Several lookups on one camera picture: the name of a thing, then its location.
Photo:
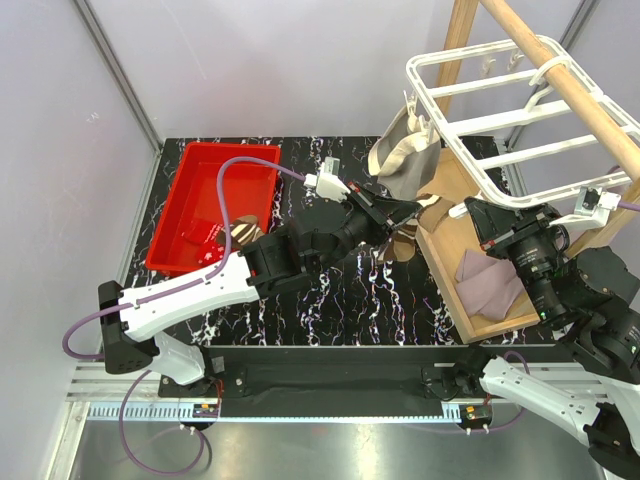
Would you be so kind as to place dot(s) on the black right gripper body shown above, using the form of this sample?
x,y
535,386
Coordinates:
x,y
530,219

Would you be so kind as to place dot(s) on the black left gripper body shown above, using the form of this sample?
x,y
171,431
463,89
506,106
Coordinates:
x,y
365,208

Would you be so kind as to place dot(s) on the brown striped sock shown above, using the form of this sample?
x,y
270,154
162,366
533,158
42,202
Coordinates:
x,y
245,230
402,245

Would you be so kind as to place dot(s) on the white clip hanger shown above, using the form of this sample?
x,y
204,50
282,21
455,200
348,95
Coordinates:
x,y
452,131

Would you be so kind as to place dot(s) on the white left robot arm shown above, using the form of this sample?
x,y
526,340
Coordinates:
x,y
135,319

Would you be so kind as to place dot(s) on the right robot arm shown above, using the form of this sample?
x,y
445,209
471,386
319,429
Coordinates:
x,y
589,294

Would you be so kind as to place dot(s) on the cream grey sock hanging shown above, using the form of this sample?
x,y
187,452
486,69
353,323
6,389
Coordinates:
x,y
405,158

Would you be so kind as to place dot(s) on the mauve sock in tray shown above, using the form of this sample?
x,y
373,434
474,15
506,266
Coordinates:
x,y
487,286

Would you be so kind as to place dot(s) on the red plastic bin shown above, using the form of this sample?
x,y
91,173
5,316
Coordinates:
x,y
249,189

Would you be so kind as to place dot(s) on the wooden hanging rod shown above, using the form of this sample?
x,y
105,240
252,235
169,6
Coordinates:
x,y
580,101

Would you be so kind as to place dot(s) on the red snowflake sock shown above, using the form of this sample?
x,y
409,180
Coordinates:
x,y
204,234

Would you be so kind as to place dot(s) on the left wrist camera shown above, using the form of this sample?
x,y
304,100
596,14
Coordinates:
x,y
325,182

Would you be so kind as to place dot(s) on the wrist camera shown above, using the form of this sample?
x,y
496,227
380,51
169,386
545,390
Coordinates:
x,y
592,209
325,182

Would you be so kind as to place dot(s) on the wooden rack frame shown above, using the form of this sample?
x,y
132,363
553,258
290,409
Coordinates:
x,y
444,248

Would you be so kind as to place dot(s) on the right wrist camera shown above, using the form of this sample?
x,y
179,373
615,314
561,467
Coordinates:
x,y
592,209

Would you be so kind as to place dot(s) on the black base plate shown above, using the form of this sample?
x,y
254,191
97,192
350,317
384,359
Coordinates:
x,y
375,384

